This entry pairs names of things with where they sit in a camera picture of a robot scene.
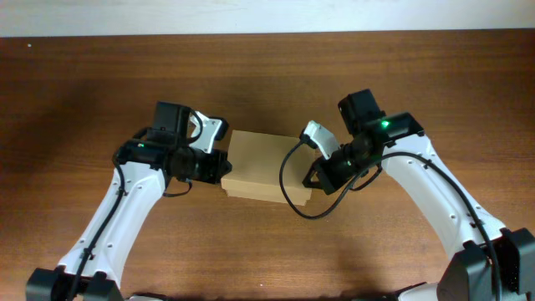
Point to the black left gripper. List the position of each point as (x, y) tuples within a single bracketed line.
[(220, 167)]

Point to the brown cardboard box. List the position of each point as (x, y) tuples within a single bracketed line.
[(256, 160)]

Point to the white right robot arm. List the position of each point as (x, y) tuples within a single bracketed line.
[(487, 261)]

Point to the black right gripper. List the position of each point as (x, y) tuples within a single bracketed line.
[(319, 179)]

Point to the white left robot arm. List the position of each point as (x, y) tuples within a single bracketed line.
[(178, 145)]

